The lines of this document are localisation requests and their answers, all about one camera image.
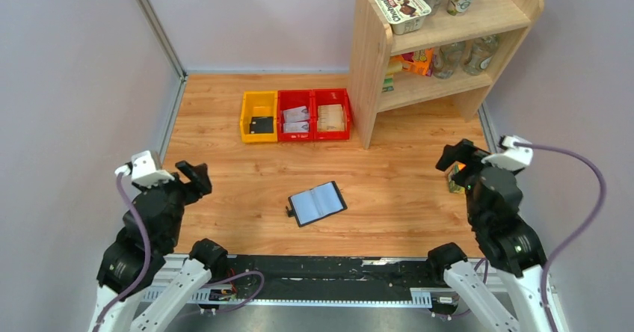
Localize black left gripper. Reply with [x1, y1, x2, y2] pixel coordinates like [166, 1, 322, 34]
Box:
[134, 159, 213, 247]

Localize white striped credit card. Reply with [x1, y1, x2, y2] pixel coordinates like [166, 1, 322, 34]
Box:
[282, 106, 310, 123]

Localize black leather card holder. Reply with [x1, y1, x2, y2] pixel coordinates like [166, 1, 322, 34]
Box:
[286, 181, 348, 227]

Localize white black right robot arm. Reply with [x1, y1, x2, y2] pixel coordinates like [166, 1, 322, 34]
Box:
[426, 136, 561, 331]

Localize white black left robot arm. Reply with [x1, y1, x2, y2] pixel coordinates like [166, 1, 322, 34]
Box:
[89, 158, 229, 331]

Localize white cards in bin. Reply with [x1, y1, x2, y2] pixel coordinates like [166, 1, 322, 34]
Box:
[283, 121, 310, 134]

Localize yellow green juice carton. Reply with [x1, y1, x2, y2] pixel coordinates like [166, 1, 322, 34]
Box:
[447, 163, 469, 195]

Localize yellow plastic bin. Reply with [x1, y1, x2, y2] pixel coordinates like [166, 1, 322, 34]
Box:
[239, 90, 277, 144]

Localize clear glass bottle left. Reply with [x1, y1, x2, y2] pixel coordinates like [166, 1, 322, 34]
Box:
[432, 41, 467, 79]

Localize clear glass bottle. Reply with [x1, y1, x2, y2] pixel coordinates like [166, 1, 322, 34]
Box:
[432, 41, 467, 79]
[462, 34, 501, 76]

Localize red orange cookie box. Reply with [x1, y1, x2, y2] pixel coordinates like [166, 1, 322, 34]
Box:
[398, 48, 434, 76]

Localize clear glass bottle right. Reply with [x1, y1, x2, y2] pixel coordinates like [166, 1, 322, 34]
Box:
[462, 34, 501, 76]

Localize stacked colourful sponges pack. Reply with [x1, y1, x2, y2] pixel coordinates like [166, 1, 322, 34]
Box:
[381, 57, 403, 93]

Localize middle red plastic bin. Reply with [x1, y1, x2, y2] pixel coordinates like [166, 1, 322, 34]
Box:
[277, 90, 314, 142]

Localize red plastic bin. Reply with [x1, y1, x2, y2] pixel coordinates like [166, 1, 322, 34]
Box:
[310, 88, 353, 141]
[277, 90, 314, 142]

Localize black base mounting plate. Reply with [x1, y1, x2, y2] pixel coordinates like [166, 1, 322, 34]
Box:
[210, 255, 450, 302]

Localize wooden shelf unit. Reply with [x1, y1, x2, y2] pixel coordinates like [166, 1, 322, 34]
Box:
[347, 0, 544, 148]

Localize right red plastic bin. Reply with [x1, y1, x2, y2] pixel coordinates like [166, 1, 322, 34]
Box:
[310, 88, 353, 141]

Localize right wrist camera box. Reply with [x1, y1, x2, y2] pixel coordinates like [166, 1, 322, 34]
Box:
[481, 135, 534, 173]

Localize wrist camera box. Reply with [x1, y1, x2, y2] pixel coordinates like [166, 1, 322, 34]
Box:
[114, 150, 175, 188]
[481, 135, 534, 173]

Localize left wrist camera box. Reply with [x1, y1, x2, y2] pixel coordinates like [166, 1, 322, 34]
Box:
[114, 150, 175, 188]

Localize aluminium frame rail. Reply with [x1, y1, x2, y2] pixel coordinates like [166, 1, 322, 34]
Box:
[89, 0, 189, 332]

